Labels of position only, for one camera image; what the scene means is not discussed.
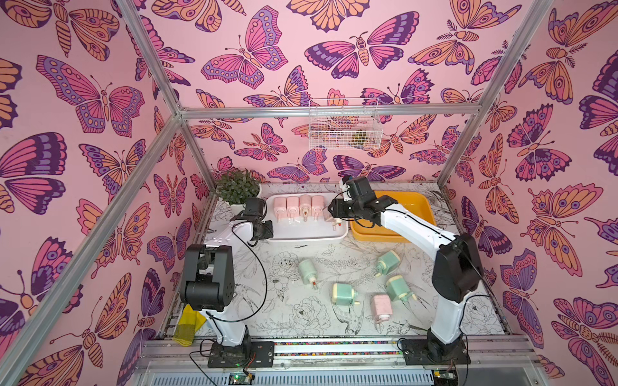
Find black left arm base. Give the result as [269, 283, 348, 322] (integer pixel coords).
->
[208, 335, 275, 368]

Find green sharpener upper right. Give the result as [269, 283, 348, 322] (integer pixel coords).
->
[375, 250, 402, 277]

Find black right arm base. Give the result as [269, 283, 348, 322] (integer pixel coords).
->
[397, 332, 471, 366]

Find green sharpener lower centre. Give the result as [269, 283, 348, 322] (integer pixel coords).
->
[331, 283, 360, 306]

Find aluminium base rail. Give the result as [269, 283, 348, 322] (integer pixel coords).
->
[129, 335, 550, 385]

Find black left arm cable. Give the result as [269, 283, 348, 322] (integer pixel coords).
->
[187, 224, 269, 386]

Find green sharpener left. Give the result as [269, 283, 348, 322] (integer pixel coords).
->
[298, 259, 318, 290]

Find white wire basket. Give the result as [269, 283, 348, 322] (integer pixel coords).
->
[307, 105, 383, 151]

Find green sharpener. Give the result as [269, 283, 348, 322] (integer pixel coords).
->
[298, 259, 318, 290]
[375, 250, 402, 277]
[331, 283, 360, 306]
[386, 275, 418, 302]

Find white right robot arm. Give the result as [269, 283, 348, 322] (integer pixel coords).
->
[328, 177, 482, 346]

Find yellow rubber glove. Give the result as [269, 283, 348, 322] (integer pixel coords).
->
[172, 304, 207, 347]

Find green circuit board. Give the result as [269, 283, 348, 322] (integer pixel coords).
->
[228, 372, 255, 386]

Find white plastic flower pot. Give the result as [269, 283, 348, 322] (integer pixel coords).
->
[229, 204, 244, 216]

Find pink sharpener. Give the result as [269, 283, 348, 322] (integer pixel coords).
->
[286, 196, 300, 224]
[327, 218, 342, 232]
[371, 294, 393, 324]
[274, 197, 288, 223]
[299, 195, 312, 222]
[312, 196, 324, 221]

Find white plastic storage box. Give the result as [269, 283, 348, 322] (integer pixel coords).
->
[266, 192, 349, 244]

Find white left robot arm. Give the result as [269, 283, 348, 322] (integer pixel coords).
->
[180, 198, 274, 349]

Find yellow plastic storage box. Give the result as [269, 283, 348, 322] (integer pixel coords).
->
[350, 191, 435, 243]

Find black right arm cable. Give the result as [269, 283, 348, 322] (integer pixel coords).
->
[332, 190, 489, 386]

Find green sharpener lower right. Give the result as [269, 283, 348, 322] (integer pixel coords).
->
[386, 275, 418, 302]

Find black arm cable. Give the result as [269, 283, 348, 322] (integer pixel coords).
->
[187, 224, 269, 386]
[332, 190, 489, 386]

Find green leafy plant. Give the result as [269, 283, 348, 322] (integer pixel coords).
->
[217, 170, 260, 205]

